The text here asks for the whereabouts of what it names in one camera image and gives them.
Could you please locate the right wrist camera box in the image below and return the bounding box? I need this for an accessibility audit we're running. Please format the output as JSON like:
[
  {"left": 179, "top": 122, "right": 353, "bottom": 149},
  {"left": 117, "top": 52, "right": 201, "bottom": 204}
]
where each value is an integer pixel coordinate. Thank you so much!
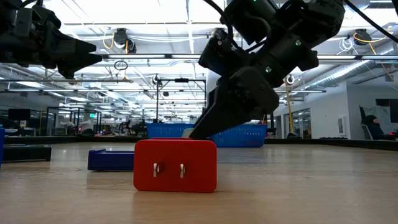
[{"left": 198, "top": 29, "right": 240, "bottom": 77}]

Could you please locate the silver ceiling air duct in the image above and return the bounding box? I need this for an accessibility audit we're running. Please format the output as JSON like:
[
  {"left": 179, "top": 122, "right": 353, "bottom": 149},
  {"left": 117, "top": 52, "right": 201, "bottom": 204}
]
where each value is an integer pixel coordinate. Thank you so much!
[{"left": 306, "top": 40, "right": 398, "bottom": 91}]

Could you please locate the black wall screen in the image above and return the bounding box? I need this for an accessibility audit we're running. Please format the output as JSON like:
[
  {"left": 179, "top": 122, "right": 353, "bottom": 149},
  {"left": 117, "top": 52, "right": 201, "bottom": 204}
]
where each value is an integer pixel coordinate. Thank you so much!
[{"left": 375, "top": 98, "right": 398, "bottom": 124}]

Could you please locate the person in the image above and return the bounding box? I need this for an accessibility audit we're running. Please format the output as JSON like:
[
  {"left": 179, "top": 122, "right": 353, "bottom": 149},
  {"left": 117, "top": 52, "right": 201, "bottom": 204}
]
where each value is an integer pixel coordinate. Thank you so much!
[{"left": 365, "top": 114, "right": 397, "bottom": 141}]

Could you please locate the office chair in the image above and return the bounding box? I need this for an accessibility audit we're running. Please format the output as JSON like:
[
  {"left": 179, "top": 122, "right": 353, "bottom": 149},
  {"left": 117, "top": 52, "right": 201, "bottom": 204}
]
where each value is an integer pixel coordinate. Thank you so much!
[{"left": 359, "top": 105, "right": 389, "bottom": 141}]

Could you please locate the black box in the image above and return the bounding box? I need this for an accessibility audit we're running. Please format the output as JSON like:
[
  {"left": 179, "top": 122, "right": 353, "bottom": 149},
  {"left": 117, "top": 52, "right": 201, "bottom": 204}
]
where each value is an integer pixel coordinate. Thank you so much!
[{"left": 2, "top": 144, "right": 53, "bottom": 162}]

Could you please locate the navy device with screen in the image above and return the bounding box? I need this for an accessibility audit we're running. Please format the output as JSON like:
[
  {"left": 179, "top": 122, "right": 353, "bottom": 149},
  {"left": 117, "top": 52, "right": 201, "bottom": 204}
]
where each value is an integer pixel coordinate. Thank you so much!
[{"left": 87, "top": 148, "right": 135, "bottom": 172}]

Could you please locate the blue plastic mesh basket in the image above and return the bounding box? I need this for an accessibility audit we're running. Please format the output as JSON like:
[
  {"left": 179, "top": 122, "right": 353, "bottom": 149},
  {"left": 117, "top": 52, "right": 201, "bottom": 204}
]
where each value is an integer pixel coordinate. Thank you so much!
[
  {"left": 146, "top": 123, "right": 195, "bottom": 139},
  {"left": 210, "top": 123, "right": 269, "bottom": 148}
]

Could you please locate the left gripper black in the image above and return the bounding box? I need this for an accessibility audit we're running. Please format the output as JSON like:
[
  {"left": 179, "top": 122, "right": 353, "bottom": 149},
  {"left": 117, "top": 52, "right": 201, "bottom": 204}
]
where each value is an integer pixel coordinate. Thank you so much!
[{"left": 0, "top": 4, "right": 103, "bottom": 80}]

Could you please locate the small distant black monitor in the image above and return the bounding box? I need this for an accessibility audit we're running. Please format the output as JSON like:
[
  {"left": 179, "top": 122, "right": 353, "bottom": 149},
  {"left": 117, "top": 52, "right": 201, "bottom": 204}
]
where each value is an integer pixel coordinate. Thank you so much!
[{"left": 7, "top": 108, "right": 31, "bottom": 121}]

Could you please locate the black background rig frame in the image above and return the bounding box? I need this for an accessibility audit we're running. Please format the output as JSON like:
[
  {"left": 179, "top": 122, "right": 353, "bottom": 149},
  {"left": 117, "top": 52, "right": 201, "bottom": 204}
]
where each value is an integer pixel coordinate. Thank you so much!
[{"left": 155, "top": 77, "right": 208, "bottom": 124}]

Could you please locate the red wall charger block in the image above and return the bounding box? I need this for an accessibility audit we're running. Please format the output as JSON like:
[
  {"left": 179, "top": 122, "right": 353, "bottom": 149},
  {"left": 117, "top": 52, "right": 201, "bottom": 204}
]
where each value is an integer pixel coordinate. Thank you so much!
[{"left": 133, "top": 139, "right": 218, "bottom": 194}]

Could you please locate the black aluminium table frame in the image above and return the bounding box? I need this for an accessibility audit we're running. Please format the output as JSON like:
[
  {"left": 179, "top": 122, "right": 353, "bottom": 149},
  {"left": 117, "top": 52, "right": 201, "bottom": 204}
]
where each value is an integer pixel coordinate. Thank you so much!
[{"left": 0, "top": 133, "right": 398, "bottom": 152}]

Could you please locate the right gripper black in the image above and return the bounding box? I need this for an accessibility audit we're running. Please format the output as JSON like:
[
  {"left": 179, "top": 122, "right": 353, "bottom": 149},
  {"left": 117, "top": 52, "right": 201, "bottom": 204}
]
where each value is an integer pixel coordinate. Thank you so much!
[{"left": 189, "top": 58, "right": 282, "bottom": 140}]

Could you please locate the black ceiling cable reel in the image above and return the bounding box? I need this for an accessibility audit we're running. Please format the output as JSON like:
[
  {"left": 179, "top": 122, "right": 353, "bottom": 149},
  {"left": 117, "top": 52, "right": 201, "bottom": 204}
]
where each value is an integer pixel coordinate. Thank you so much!
[
  {"left": 353, "top": 28, "right": 373, "bottom": 46},
  {"left": 112, "top": 27, "right": 137, "bottom": 54}
]

